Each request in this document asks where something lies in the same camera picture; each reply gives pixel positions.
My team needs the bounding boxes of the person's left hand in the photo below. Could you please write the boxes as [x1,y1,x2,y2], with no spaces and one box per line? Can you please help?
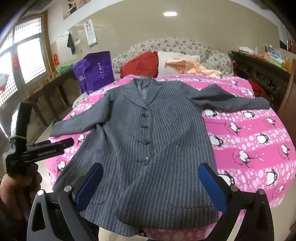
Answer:
[0,171,43,223]

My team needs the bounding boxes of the lattice window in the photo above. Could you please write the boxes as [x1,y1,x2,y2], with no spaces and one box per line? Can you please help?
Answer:
[0,14,50,107]

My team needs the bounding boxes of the wooden side table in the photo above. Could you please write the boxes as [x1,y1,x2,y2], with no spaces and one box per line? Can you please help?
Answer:
[28,70,80,126]

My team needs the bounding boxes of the wooden board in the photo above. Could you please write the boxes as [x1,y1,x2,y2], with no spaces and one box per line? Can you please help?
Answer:
[277,58,296,139]

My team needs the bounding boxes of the peach fringed towel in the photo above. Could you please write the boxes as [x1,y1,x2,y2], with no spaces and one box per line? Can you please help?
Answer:
[164,57,223,77]

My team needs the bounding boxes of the pile of packets and bottles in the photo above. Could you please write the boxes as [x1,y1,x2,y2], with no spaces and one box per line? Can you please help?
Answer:
[238,42,295,70]

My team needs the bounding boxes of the red garment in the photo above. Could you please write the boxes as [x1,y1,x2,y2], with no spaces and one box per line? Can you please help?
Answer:
[120,51,159,79]

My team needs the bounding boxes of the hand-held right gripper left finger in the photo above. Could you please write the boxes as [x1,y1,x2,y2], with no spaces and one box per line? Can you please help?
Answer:
[27,163,104,241]

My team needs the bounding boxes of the floral quilt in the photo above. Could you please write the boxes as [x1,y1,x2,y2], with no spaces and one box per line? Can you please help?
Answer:
[112,38,234,79]

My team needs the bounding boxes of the red cloth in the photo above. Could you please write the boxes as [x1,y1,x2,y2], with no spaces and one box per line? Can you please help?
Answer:
[248,80,270,100]

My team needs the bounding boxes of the pink penguin printed blanket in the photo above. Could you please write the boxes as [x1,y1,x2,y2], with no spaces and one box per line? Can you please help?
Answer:
[45,74,295,239]

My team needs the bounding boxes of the dark hanging cloth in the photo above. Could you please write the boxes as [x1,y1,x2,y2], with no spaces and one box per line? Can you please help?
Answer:
[67,32,76,55]

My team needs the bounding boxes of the wall calendar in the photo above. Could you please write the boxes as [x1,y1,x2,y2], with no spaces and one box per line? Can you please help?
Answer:
[83,19,98,49]

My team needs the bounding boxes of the dark carved wooden cabinet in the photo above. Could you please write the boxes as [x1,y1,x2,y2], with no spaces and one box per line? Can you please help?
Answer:
[231,50,292,109]

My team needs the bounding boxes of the green plastic basket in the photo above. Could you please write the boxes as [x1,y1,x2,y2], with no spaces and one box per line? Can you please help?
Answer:
[56,64,73,76]

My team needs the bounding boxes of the white pillow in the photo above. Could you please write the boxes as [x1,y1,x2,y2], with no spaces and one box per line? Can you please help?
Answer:
[157,51,201,77]

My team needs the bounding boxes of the purple garment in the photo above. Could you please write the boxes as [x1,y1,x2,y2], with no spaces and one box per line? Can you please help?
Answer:
[72,51,114,95]

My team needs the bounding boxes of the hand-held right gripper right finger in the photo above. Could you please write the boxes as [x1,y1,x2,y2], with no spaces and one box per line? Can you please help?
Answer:
[198,163,275,241]

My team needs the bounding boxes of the grey striped jacket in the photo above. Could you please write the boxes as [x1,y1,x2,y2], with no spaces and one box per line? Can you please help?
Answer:
[50,77,271,229]

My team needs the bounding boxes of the wall poster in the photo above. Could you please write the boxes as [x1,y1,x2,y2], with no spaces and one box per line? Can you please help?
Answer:
[63,0,91,21]

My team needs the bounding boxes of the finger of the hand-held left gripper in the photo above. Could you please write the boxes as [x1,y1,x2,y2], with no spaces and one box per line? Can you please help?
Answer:
[28,138,75,151]

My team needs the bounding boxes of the person's left forearm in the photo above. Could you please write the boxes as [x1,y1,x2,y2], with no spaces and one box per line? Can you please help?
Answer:
[0,206,30,241]

